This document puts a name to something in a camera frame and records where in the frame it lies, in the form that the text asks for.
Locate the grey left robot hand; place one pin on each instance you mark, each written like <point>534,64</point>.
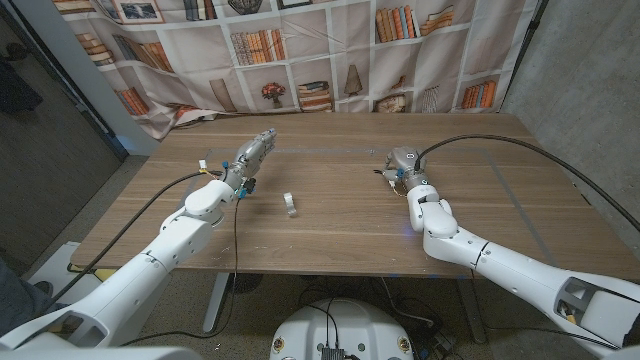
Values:
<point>250,155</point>

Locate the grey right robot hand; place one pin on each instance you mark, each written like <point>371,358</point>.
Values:
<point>406,162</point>

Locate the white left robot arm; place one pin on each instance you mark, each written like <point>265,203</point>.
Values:
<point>185,237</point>

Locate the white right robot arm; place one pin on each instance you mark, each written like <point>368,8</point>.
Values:
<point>475,250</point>

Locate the printed bookshelf backdrop cloth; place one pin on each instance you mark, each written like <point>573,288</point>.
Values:
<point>325,75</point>

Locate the white table leg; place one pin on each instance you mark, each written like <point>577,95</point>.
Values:
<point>216,305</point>

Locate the black backdrop stand pole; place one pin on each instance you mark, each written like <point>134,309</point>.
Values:
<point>523,52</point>

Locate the grey table leg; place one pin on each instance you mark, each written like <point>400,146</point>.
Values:
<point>472,315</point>

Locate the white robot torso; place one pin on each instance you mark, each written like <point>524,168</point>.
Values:
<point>350,330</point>

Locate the power strip on floor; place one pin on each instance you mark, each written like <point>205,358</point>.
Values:
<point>437,345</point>

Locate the white board on floor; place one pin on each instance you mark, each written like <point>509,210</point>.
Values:
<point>60,265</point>

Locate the person leg in jeans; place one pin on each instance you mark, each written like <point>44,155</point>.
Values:
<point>20,300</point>

